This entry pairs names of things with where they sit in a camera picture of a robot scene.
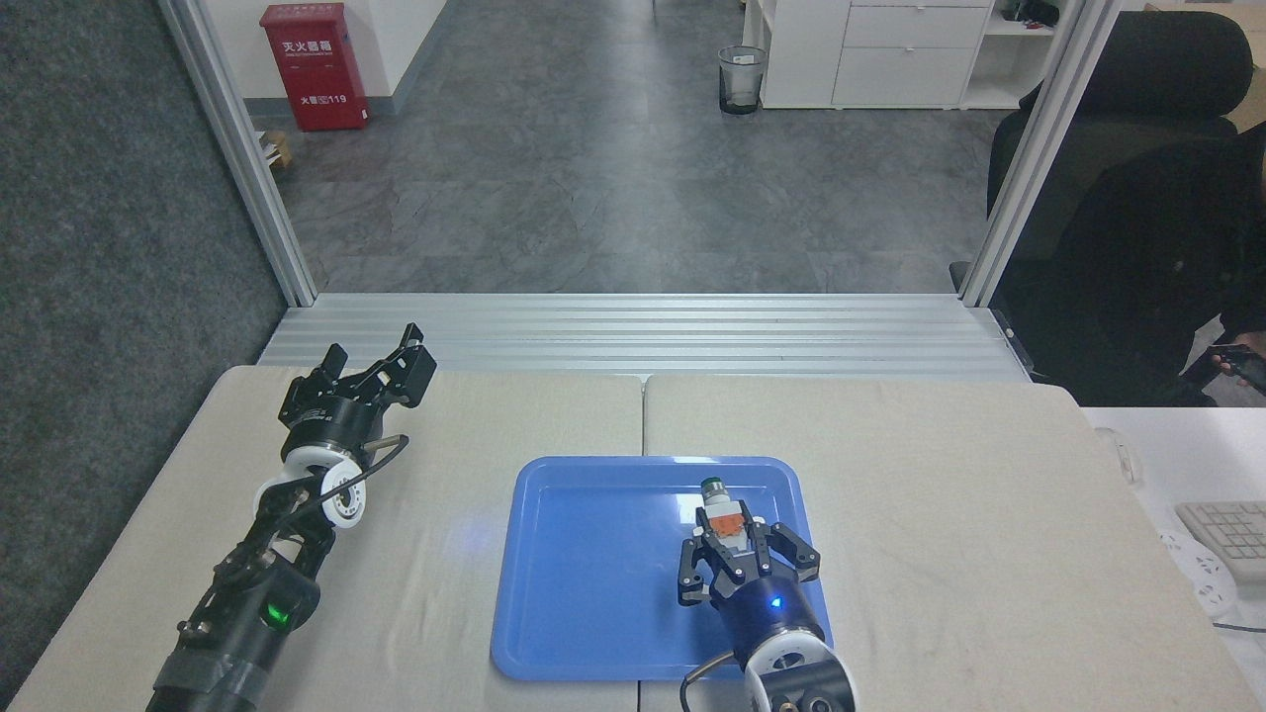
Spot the blue plastic tray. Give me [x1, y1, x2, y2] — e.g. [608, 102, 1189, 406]
[491, 455, 835, 682]

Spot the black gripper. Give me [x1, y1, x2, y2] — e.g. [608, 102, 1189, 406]
[279, 323, 437, 462]
[678, 515, 826, 662]

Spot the white computer mouse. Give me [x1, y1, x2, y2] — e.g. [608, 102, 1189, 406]
[1092, 426, 1145, 487]

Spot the grey mesh waste bin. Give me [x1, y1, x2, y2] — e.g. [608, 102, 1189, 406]
[718, 45, 769, 116]

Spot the silver aluminium post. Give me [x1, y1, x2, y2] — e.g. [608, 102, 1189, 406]
[959, 0, 1125, 308]
[158, 0, 318, 308]

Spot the white keyboard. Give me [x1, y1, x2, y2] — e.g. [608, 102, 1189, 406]
[1175, 500, 1266, 580]

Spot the silver aluminium rail base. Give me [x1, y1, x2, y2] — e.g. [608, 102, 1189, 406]
[257, 293, 1036, 383]

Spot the black office chair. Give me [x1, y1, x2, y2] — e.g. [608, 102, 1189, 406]
[948, 9, 1253, 298]

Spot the white drawer cabinet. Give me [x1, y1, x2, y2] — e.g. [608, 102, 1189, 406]
[742, 0, 995, 110]

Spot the white open shelf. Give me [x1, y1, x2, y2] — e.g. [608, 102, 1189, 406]
[962, 0, 1071, 110]

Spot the person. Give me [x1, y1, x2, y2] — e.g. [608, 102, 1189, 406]
[999, 119, 1266, 408]

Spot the white orange switch part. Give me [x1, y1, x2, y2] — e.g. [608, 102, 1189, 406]
[696, 477, 750, 555]

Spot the red fire extinguisher box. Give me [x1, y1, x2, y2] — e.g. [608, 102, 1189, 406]
[260, 3, 370, 133]

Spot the black phone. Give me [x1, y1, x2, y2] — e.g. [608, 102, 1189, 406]
[1209, 342, 1266, 393]

